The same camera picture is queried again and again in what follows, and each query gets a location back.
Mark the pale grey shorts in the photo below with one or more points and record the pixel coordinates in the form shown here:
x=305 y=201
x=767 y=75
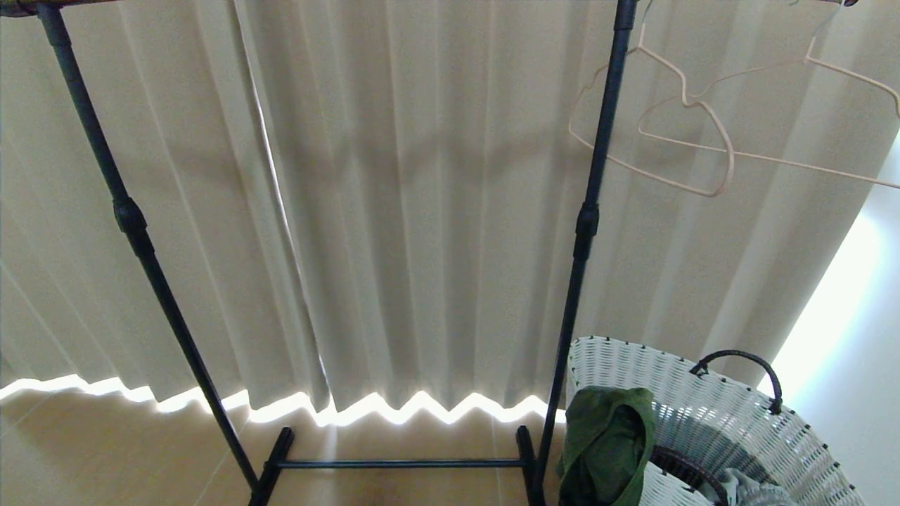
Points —
x=749 y=492

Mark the pink clothes hanger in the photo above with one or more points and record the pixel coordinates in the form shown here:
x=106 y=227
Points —
x=731 y=165
x=854 y=79

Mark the white laundry basket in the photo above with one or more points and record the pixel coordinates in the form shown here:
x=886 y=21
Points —
x=619 y=362

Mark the black clothes rack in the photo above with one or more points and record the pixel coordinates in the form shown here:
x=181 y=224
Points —
x=139 y=239

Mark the beige curtain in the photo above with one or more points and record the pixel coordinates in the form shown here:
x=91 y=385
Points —
x=422 y=211

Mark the green garment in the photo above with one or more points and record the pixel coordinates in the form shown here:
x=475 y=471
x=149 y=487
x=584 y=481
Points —
x=605 y=443

